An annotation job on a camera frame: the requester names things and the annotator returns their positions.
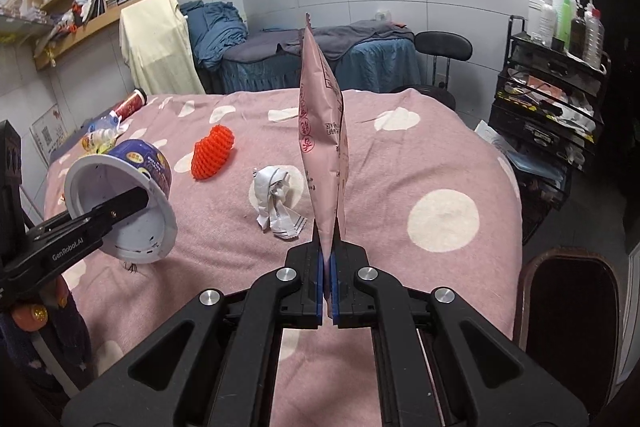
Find pile of blue towels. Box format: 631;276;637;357
180;1;248;70

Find red cylindrical can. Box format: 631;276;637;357
111;88;148;121

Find brown trash bin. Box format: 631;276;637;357
513;247;620;417

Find clear pump bottle red cap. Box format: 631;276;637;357
582;0;604;70

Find pink polka dot bed cover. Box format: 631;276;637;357
65;89;522;426

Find massage bed with blue cover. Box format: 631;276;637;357
194;20;421;93

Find cream cloth on rack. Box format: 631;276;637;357
119;0;205;95

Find black stool chair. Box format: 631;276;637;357
393;30;473;110

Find green lotion bottle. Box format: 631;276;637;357
556;0;577;51

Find small yogurt bottle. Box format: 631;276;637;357
80;114;129;154

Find purple instant noodle cup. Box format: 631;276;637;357
64;139;178;265

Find dark brown pump bottle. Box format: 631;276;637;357
568;0;586;58

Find black storage trolley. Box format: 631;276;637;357
488;13;612;212

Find pink snack pouch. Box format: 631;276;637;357
298;20;349;303

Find white pump bottle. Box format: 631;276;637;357
537;0;558;48

